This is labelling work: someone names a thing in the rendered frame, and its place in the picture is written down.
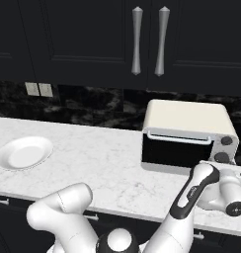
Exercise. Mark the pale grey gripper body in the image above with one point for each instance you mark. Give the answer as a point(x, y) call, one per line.
point(229, 167)

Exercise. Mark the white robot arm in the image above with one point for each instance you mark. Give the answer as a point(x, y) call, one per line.
point(178, 230)

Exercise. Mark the dark toaster oven knob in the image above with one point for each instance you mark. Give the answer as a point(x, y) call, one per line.
point(221, 157)
point(226, 140)

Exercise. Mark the black glass toaster oven door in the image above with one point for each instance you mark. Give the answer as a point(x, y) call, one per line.
point(175, 153)

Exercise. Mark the cream white toaster oven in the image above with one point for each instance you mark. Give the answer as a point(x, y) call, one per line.
point(188, 117)

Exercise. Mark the black cupboard door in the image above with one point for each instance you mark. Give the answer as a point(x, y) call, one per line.
point(208, 39)
point(10, 33)
point(89, 33)

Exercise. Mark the black drawer front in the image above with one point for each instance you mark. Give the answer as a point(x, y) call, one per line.
point(125, 220)
point(10, 224)
point(221, 242)

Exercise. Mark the white plate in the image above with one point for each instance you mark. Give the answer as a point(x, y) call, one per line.
point(25, 153)

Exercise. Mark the beige wall socket plate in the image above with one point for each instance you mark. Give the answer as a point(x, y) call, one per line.
point(45, 90)
point(32, 89)

